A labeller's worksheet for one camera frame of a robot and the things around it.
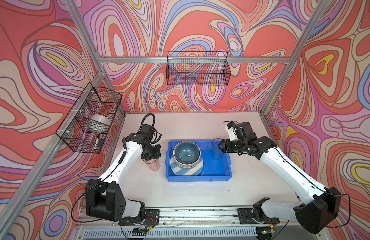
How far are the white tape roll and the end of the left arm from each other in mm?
186

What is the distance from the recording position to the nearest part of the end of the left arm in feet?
1.91

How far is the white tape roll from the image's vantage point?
0.71 metres
